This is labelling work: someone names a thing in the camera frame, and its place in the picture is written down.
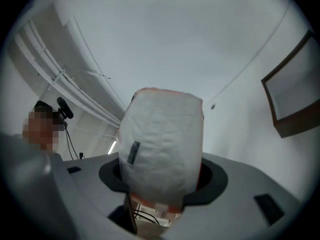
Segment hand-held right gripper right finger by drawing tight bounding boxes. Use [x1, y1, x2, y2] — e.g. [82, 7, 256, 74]
[167, 152, 310, 240]

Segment person's head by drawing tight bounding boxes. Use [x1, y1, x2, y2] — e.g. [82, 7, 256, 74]
[21, 100, 66, 155]

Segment black cables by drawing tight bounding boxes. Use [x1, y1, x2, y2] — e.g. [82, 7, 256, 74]
[130, 207, 161, 225]

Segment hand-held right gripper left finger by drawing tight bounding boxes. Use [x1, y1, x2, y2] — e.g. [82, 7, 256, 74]
[62, 152, 131, 219]

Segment black camera cable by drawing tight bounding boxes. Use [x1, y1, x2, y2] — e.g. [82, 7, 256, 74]
[64, 126, 79, 161]

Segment fluorescent tube light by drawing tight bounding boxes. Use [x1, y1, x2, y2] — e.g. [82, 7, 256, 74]
[107, 139, 119, 155]

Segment black head-mounted camera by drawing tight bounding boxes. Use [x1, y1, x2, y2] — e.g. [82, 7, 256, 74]
[56, 96, 75, 129]

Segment white ceiling pipes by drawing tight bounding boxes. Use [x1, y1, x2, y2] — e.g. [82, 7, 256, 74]
[14, 20, 124, 129]

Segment white and orange packet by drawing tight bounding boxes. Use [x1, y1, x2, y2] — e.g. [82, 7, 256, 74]
[116, 87, 206, 213]

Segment wooden framed wall panel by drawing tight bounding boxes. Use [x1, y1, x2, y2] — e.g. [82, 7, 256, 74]
[260, 29, 320, 139]

